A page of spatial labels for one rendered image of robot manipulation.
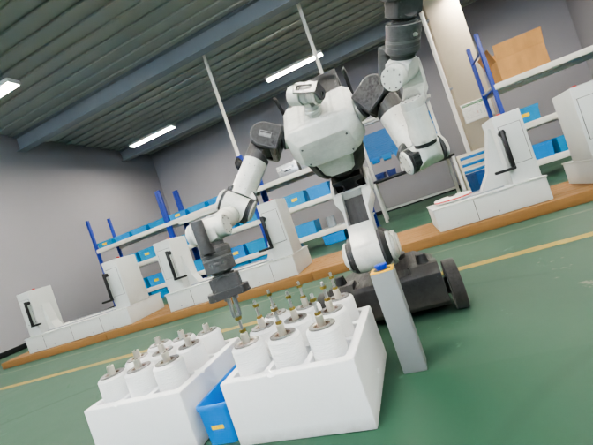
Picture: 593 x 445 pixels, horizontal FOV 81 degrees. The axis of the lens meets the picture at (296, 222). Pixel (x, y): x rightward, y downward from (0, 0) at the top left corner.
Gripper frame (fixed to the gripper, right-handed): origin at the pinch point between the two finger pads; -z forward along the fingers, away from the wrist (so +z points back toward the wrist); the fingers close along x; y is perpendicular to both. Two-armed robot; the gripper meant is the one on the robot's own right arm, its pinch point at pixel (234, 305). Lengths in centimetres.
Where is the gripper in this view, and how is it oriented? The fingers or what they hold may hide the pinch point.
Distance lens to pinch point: 105.0
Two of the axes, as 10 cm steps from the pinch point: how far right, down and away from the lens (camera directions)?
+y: -0.9, 0.3, 10.0
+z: -3.3, -9.4, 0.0
